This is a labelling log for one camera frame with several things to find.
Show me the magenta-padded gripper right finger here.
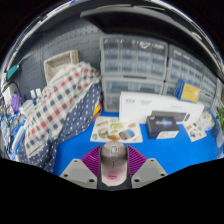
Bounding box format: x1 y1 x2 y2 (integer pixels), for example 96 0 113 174
126 144 169 189

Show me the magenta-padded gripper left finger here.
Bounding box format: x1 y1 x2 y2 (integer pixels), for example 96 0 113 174
59 144 103 190

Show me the pink beige computer mouse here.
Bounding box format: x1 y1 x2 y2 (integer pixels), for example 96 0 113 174
99 140 129 186

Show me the small black product box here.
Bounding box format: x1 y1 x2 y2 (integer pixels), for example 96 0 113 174
145 115 180 140

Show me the sticker sheet with food pictures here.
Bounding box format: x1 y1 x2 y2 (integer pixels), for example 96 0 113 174
89 116 144 144

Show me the navy polka dot cloth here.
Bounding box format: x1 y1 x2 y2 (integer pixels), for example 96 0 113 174
16 83 103 174

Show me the yellow orange tool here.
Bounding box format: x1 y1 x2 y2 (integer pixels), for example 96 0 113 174
92 102 103 118

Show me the white keyboard packaging box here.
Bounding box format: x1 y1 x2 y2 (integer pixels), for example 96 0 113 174
118 90 205 126

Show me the red blue checked cloth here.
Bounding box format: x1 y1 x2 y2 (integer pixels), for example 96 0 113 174
24 61 103 158

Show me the white tissue box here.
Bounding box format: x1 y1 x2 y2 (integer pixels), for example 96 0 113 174
198 111 216 132

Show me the yellow and blue box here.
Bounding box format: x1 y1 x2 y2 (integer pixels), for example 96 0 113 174
174 78 202 104

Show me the green leafy plant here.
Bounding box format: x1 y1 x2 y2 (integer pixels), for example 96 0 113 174
214 106 224 134

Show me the purple bag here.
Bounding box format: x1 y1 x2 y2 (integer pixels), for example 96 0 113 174
10 93 22 114

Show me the beige wicker basket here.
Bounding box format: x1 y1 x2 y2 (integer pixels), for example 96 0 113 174
43 49 80 84

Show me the teal handled tool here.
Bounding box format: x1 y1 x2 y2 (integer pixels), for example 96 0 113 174
6 64 21 81

